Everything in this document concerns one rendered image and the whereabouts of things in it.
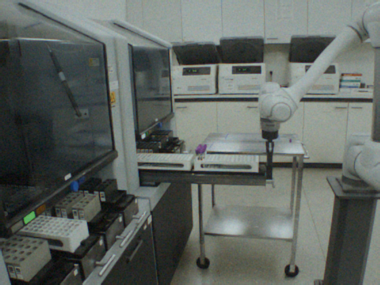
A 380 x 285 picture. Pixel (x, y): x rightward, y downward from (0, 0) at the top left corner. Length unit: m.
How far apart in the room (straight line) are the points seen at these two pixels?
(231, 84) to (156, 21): 1.30
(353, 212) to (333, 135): 2.33
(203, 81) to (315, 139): 1.50
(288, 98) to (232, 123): 2.58
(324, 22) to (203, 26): 1.46
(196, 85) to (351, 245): 2.66
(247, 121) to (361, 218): 2.36
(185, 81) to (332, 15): 1.93
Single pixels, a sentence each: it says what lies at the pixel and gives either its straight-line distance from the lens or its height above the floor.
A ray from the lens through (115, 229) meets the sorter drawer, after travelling 1.10.
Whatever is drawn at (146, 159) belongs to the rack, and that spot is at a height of 0.86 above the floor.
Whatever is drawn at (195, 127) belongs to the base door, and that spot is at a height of 0.51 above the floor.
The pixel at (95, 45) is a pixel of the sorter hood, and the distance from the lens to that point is 1.14.
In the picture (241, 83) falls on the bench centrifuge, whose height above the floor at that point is 1.04.
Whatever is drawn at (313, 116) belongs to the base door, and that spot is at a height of 0.65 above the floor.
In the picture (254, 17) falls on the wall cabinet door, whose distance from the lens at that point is 4.01.
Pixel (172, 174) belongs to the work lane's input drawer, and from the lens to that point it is 1.48.
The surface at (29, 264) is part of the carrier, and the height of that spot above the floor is 0.86.
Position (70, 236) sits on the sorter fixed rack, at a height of 0.86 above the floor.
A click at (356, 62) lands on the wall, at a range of 4.51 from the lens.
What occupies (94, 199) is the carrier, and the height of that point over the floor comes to 0.88.
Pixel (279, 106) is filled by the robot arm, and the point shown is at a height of 1.14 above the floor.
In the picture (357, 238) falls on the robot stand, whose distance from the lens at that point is 1.73.
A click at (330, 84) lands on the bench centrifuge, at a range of 3.80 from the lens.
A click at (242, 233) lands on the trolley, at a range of 1.99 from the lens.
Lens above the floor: 1.32
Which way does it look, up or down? 16 degrees down
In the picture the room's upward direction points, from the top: 3 degrees counter-clockwise
